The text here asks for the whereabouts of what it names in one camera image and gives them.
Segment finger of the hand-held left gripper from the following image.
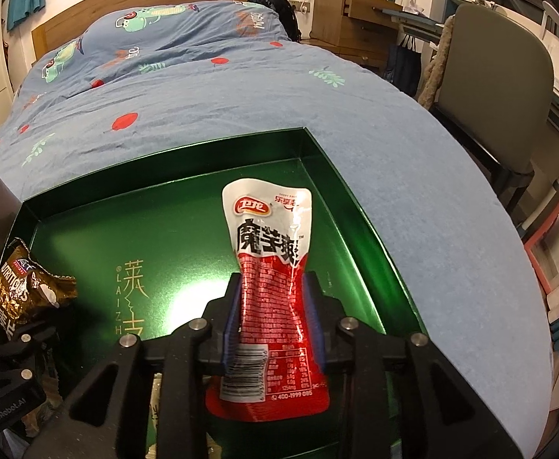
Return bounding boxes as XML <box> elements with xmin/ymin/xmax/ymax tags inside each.
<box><xmin>4</xmin><ymin>318</ymin><xmax>55</xmax><ymax>355</ymax></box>

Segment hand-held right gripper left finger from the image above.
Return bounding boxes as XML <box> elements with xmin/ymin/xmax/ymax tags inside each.
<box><xmin>23</xmin><ymin>272</ymin><xmax>243</xmax><ymax>459</ymax></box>

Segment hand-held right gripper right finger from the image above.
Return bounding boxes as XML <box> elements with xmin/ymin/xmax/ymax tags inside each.
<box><xmin>302</xmin><ymin>272</ymin><xmax>524</xmax><ymax>459</ymax></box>

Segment brown crinkled snack packet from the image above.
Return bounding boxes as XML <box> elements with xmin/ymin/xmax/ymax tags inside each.
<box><xmin>0</xmin><ymin>238</ymin><xmax>78</xmax><ymax>340</ymax></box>

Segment green box tray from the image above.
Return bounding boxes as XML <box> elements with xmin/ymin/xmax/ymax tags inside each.
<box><xmin>0</xmin><ymin>127</ymin><xmax>428</xmax><ymax>459</ymax></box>

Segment red and white snack packet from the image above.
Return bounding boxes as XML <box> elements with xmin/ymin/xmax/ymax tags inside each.
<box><xmin>205</xmin><ymin>177</ymin><xmax>330</xmax><ymax>422</ymax></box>

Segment dark blue bag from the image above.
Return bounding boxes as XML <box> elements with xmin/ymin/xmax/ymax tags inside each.
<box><xmin>385</xmin><ymin>36</ymin><xmax>424</xmax><ymax>96</ymax></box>

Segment grey chair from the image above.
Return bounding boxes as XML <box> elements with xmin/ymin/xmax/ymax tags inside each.
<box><xmin>423</xmin><ymin>2</ymin><xmax>555</xmax><ymax>202</ymax></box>

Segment wooden cabinet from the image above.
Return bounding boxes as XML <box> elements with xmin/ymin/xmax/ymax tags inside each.
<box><xmin>308</xmin><ymin>0</ymin><xmax>404</xmax><ymax>75</ymax></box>

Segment teal edged desk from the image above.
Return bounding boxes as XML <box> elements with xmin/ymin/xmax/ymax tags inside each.
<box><xmin>380</xmin><ymin>2</ymin><xmax>445</xmax><ymax>46</ymax></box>

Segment black backpack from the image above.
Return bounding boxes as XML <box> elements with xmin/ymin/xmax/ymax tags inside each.
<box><xmin>247</xmin><ymin>0</ymin><xmax>302</xmax><ymax>41</ymax></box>

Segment beige braided rope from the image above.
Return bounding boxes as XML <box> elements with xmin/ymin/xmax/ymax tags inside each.
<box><xmin>418</xmin><ymin>16</ymin><xmax>457</xmax><ymax>108</ymax></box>

